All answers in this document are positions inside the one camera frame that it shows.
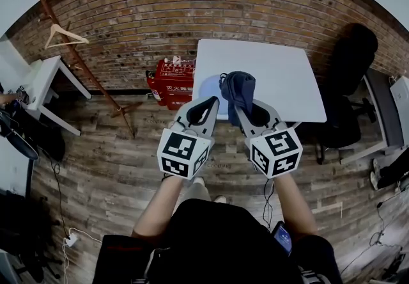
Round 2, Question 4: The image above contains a red fire extinguisher box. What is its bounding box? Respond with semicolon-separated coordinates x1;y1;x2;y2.
155;58;196;111

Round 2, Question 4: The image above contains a white computer case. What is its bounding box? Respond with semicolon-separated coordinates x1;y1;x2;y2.
388;75;409;148

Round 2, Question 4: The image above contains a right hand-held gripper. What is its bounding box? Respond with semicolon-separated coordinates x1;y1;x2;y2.
228;99;304;180

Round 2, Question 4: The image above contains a red fire extinguisher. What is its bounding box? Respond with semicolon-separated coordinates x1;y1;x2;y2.
145;69;167;104

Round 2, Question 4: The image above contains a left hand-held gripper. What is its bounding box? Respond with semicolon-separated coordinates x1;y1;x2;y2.
156;96;221;180

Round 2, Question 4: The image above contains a white power strip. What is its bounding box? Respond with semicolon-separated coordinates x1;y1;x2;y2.
63;232;79;248

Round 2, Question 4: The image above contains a person's left forearm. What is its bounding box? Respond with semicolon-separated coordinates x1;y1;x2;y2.
132;175;183;242

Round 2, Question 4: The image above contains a black office chair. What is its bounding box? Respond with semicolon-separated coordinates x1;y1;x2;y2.
314;22;380;166

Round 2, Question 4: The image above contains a white desk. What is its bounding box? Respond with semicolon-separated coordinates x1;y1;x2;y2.
0;38;93;137

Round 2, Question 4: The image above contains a grey desk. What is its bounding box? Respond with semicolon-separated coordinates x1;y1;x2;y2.
338;67;406;166

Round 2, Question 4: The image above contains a white round plate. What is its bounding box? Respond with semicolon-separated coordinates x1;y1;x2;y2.
198;74;231;121

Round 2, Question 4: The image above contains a wooden coat rack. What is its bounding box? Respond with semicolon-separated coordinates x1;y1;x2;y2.
22;0;144;140

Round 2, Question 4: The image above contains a person's black shirt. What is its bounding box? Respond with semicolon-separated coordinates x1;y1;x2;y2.
91;198;343;284

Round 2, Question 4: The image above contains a white power cable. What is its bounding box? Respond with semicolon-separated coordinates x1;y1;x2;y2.
61;227;104;284

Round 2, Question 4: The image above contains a black smartphone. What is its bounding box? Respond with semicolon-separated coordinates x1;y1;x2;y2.
272;220;294;258

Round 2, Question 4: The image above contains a wooden clothes hanger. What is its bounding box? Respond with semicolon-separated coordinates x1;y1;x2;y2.
43;22;90;51

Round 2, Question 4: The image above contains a black swivel chair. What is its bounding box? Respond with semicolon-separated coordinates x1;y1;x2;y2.
0;192;63;282

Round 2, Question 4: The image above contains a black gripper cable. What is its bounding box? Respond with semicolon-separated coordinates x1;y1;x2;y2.
261;178;275;233

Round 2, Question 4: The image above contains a person's beige trouser leg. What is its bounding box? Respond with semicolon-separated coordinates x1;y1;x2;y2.
182;177;212;205

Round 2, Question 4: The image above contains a black floor cable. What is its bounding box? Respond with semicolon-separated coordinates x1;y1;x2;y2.
38;145;72;239

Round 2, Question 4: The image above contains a blue cloth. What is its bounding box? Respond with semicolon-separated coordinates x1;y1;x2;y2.
218;70;257;127

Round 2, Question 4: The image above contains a person's right forearm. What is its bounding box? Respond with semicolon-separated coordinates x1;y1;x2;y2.
274;173;320;241

